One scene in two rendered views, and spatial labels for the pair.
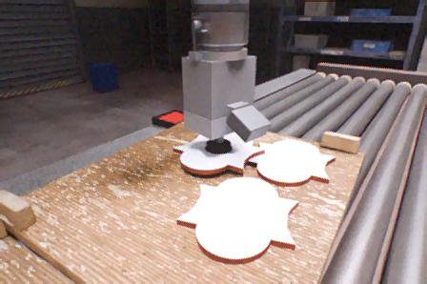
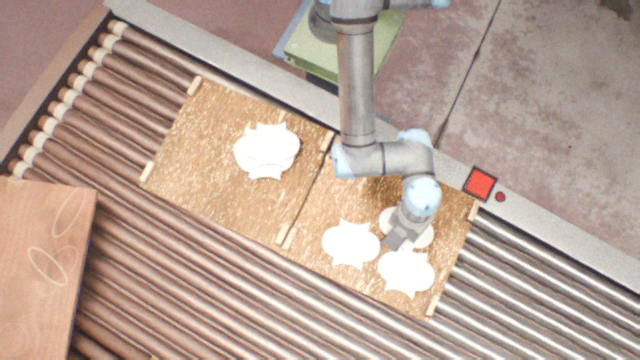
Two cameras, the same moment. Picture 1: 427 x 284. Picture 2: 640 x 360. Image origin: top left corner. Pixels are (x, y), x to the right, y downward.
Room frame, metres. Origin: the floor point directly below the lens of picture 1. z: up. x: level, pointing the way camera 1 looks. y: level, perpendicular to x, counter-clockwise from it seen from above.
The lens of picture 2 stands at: (0.13, -0.38, 2.63)
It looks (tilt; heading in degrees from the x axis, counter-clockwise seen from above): 73 degrees down; 80
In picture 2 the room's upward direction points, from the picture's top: 2 degrees clockwise
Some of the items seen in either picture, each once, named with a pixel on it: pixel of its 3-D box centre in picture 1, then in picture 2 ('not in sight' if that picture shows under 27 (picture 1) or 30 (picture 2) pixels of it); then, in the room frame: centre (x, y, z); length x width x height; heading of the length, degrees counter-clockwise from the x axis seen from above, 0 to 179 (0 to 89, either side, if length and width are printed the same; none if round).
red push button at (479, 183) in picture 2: (175, 120); (479, 184); (0.63, 0.09, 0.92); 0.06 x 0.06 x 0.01; 53
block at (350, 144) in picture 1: (339, 142); (432, 306); (0.44, -0.21, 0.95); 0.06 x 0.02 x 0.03; 57
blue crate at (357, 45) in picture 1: (372, 45); not in sight; (4.37, -2.30, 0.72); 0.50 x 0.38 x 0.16; 49
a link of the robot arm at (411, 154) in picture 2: not in sight; (408, 157); (0.40, 0.09, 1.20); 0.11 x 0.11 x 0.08; 87
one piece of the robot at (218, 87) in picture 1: (229, 91); (404, 224); (0.39, -0.02, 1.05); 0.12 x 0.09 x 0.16; 42
